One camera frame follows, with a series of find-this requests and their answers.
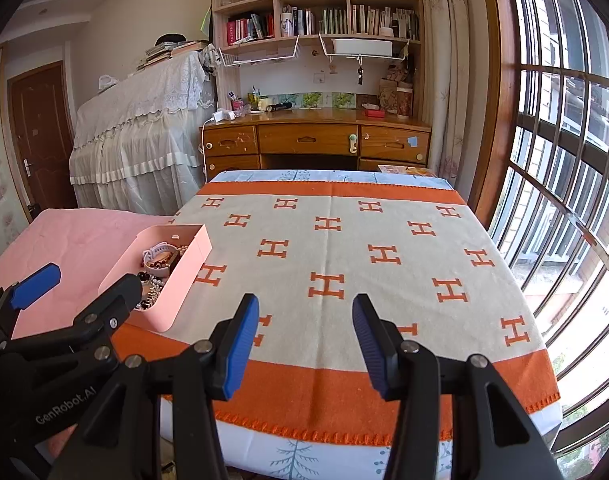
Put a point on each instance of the brown wooden door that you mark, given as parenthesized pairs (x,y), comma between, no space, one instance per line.
(44,135)

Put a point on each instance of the white charger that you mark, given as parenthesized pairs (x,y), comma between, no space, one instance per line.
(224,115)

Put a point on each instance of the patterned pouch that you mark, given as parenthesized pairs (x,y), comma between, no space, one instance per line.
(209,60)

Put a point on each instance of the wooden bookshelf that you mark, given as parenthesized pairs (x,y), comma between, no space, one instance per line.
(284,77)

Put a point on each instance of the orange and cream patterned blanket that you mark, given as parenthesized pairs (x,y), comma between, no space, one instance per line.
(354,260)

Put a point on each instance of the hanging keys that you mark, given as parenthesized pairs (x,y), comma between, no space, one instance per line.
(360,75)

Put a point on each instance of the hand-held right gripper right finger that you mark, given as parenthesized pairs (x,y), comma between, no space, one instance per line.
(372,345)

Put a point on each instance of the stack of books on piano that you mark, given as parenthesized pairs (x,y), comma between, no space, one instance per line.
(159,55)

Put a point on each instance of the red flat case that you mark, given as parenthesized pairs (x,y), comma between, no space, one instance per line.
(375,113)

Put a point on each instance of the teal drawer lock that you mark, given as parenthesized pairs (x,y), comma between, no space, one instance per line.
(353,145)

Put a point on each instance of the lace covered piano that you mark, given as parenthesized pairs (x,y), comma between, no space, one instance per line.
(134,150)

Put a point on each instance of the white bowl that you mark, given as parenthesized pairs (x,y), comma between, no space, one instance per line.
(386,31)

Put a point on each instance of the black flashlight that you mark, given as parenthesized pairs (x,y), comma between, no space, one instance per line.
(280,106)

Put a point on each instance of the black hat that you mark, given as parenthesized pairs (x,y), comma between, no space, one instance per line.
(169,40)

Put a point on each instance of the red lidded canister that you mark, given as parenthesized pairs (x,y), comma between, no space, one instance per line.
(405,102)

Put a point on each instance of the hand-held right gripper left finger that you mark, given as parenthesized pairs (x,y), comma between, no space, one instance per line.
(242,345)

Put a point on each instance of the white smart watch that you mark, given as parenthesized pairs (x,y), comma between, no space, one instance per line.
(157,250)

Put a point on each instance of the pink pen cup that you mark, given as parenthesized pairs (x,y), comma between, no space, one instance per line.
(238,106)

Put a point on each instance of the white bag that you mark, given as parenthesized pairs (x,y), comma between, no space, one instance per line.
(107,83)

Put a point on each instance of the strip of green photo cards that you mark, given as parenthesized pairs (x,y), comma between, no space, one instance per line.
(312,100)

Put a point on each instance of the floral curtain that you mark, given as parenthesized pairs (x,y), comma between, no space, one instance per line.
(449,85)

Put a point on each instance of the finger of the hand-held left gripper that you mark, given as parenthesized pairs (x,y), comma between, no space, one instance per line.
(104,305)
(34,282)

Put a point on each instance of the row of books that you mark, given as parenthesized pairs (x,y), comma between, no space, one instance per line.
(239,30)

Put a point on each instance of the brown patterned bag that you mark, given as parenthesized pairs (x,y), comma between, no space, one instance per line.
(388,92)

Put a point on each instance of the tree print tablecloth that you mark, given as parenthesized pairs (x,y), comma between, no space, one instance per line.
(309,176)

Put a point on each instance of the white bottle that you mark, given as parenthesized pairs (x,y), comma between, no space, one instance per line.
(287,24)

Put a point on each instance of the wooden desk with drawers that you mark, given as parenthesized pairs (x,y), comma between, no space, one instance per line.
(304,137)

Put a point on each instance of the white tray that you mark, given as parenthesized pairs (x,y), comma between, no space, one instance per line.
(364,47)

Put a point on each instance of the orange magazine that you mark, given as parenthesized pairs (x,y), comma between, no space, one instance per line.
(404,170)

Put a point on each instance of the pink storage box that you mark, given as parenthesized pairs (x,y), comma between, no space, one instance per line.
(184,280)

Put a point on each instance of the barred window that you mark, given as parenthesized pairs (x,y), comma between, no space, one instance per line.
(534,125)

